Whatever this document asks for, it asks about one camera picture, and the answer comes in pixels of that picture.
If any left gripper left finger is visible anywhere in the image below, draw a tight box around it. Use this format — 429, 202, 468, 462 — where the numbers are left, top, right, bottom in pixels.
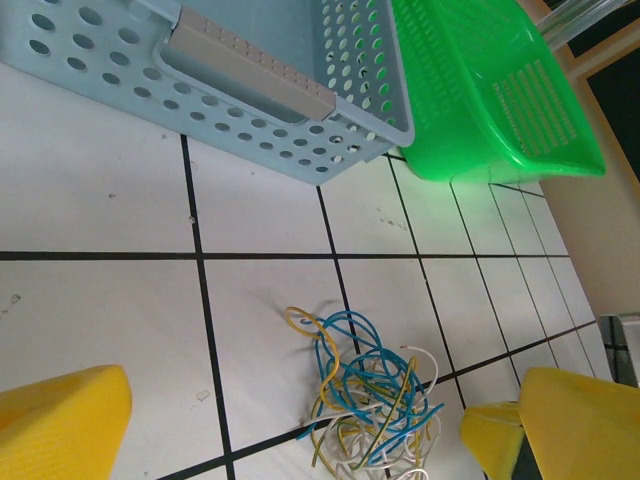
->
0, 363, 134, 480

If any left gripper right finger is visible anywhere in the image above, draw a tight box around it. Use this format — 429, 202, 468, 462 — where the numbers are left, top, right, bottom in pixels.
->
458, 366, 640, 480

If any yellow-green cable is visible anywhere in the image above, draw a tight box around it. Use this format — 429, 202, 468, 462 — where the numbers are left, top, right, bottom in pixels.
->
283, 305, 344, 469
309, 355, 419, 466

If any green plastic mesh basket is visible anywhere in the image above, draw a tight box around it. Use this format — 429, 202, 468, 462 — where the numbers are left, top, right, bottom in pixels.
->
388, 0, 608, 184

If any blue perforated plastic basket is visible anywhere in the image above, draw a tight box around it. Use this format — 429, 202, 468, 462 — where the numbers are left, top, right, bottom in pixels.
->
0, 0, 417, 187

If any aluminium frame post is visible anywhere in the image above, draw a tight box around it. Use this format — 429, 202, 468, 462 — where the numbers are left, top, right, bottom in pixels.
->
533, 0, 621, 50

